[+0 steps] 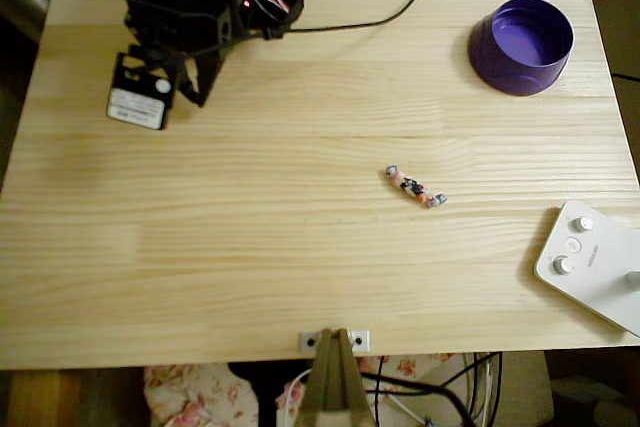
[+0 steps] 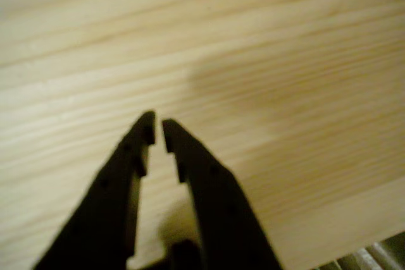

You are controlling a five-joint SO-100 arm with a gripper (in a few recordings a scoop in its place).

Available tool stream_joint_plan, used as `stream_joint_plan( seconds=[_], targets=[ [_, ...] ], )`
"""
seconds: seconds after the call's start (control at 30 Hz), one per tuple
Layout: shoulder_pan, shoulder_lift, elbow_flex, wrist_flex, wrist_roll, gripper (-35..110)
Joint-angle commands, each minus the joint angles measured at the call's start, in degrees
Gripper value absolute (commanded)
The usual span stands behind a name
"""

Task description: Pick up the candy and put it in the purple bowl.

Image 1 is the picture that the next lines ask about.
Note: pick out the metal table clamp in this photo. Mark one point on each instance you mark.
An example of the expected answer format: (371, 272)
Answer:
(332, 387)

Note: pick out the black gripper with labelled servo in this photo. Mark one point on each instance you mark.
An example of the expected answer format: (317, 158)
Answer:
(206, 71)

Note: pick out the beige box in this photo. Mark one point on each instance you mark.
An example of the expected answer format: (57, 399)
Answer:
(525, 387)

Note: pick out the white lamp base with knobs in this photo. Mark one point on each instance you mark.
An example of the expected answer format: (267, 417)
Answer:
(600, 287)

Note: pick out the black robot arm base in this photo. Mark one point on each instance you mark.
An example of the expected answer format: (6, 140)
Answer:
(250, 19)

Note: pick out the silver metal bracket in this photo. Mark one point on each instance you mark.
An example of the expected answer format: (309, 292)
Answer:
(364, 336)

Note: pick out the wooden table leg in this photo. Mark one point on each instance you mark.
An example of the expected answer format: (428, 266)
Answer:
(45, 397)

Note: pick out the floral cloth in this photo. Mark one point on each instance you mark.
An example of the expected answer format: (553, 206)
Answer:
(190, 397)

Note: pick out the purple bowl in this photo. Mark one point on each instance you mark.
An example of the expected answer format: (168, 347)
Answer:
(520, 77)

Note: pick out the candy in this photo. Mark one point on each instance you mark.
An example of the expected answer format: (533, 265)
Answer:
(414, 187)

